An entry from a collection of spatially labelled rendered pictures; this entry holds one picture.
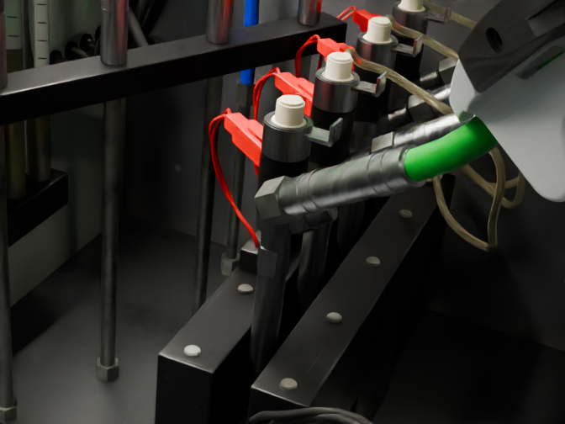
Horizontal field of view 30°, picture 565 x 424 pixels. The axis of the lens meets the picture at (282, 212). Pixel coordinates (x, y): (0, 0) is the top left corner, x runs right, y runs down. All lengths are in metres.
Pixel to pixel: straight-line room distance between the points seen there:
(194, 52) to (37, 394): 0.30
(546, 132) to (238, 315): 0.37
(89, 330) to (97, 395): 0.09
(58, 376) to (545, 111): 0.59
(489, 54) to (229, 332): 0.38
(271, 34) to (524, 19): 0.51
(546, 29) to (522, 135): 0.06
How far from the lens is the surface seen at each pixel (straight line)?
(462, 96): 0.37
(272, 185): 0.49
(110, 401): 0.85
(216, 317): 0.68
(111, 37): 0.72
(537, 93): 0.35
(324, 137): 0.58
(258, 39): 0.79
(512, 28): 0.31
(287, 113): 0.58
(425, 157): 0.42
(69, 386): 0.86
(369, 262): 0.75
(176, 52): 0.76
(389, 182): 0.43
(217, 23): 0.77
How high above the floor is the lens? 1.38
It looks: 30 degrees down
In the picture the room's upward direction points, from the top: 6 degrees clockwise
